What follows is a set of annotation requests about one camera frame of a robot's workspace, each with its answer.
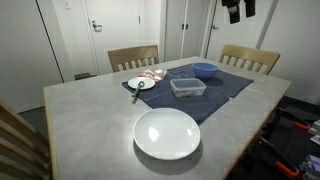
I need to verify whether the aluminium extrusion rail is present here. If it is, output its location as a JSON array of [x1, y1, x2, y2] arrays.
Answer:
[[298, 153, 320, 180]]

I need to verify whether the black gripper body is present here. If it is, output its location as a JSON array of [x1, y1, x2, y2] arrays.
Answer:
[[222, 0, 241, 15]]

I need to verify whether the dark blue cloth placemat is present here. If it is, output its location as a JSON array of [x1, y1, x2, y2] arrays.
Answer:
[[167, 63, 255, 99], [121, 71, 231, 126]]

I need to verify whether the large white plate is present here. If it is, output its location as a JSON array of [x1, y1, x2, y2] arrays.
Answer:
[[132, 107, 202, 162]]

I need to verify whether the light wooden slat-back chair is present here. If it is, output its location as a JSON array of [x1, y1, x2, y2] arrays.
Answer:
[[218, 44, 282, 76], [0, 99, 53, 180], [107, 44, 160, 74]]

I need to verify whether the clear plastic lunchbox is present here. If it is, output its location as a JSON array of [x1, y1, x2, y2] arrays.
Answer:
[[169, 77, 207, 98]]

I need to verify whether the metal spoon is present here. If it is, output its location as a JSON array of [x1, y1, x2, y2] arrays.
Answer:
[[131, 80, 146, 105]]

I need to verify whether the clear bag of orange snacks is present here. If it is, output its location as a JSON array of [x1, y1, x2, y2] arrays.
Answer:
[[137, 68, 168, 84]]

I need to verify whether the black floor box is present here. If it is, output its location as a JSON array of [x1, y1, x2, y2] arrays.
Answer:
[[73, 72, 98, 81]]

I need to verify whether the white room door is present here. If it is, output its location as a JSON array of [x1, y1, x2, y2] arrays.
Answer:
[[205, 0, 269, 63], [82, 0, 142, 76]]

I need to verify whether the black clamp with orange handle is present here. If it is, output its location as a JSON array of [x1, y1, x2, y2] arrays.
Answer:
[[279, 108, 312, 132], [258, 136, 301, 179]]

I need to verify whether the wrist mounted camera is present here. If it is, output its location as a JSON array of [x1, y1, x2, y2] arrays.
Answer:
[[244, 0, 257, 18]]

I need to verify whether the white closet door panel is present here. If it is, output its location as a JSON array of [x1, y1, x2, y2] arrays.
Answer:
[[181, 0, 210, 59], [164, 0, 187, 63]]

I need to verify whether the small white plate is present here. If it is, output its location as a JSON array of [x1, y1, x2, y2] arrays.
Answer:
[[127, 76, 157, 91]]

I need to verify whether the blue plastic bowl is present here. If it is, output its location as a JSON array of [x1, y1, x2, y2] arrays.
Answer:
[[192, 62, 220, 80]]

